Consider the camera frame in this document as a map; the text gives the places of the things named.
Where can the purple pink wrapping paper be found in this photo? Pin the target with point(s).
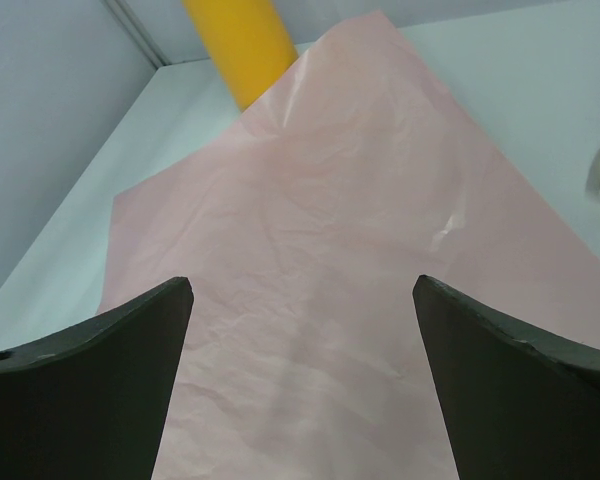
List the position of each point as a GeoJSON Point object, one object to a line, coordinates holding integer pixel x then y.
{"type": "Point", "coordinates": [303, 229]}

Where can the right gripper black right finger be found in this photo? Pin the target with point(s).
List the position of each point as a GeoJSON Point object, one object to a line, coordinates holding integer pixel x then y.
{"type": "Point", "coordinates": [518, 402]}

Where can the aluminium frame post left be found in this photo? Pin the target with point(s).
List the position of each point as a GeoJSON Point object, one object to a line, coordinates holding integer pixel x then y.
{"type": "Point", "coordinates": [136, 31]}

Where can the yellow cylindrical vase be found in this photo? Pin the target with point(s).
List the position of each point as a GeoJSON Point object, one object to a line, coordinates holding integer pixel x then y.
{"type": "Point", "coordinates": [247, 41]}

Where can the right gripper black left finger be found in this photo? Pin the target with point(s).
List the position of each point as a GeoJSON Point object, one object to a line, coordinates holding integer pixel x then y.
{"type": "Point", "coordinates": [91, 401]}

